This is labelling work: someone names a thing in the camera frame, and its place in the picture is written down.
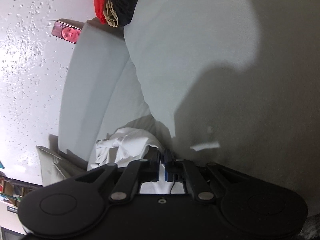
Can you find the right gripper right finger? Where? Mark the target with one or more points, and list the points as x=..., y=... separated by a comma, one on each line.
x=169, y=166

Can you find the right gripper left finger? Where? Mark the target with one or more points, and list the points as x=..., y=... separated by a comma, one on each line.
x=155, y=161

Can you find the white t-shirt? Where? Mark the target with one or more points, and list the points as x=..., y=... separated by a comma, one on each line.
x=129, y=144

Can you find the grey throw pillow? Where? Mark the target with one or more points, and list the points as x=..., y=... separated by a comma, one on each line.
x=55, y=167

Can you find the grey sofa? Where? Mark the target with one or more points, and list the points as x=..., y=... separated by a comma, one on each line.
x=234, y=82

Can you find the bookshelf with items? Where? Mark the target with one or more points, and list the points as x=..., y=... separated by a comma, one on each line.
x=13, y=191

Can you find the tan folded garment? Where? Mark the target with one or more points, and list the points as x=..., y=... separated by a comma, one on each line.
x=110, y=14

